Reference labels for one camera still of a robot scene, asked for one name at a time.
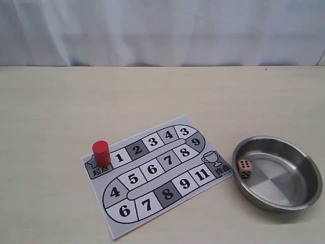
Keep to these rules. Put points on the white curtain backdrop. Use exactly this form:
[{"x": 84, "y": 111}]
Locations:
[{"x": 162, "y": 33}]

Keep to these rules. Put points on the paper number game board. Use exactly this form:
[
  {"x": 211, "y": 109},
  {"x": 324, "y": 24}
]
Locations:
[{"x": 152, "y": 172}]

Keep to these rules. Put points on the round stainless steel dish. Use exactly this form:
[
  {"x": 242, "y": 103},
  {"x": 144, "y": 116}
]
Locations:
[{"x": 284, "y": 178}]

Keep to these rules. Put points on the red cylinder game piece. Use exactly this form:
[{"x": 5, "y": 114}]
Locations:
[{"x": 101, "y": 153}]

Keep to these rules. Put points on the wooden die black pips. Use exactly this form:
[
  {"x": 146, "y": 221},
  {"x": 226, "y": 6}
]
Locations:
[{"x": 244, "y": 168}]

